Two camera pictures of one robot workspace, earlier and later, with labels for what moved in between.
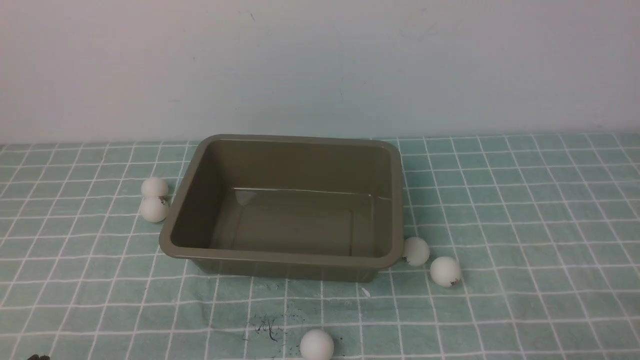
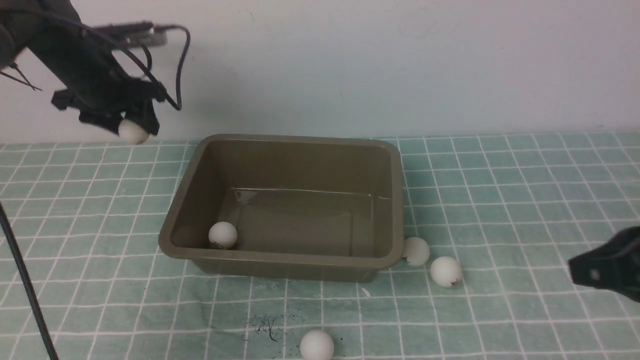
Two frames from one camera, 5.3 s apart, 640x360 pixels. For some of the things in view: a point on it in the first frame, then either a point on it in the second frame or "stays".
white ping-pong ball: x=445 y=271 stays
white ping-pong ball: x=154 y=209 -> x=132 y=133
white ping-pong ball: x=154 y=187 -> x=223 y=235
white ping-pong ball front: x=317 y=344 stays
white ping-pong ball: x=416 y=251 stays
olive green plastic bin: x=294 y=207 stays
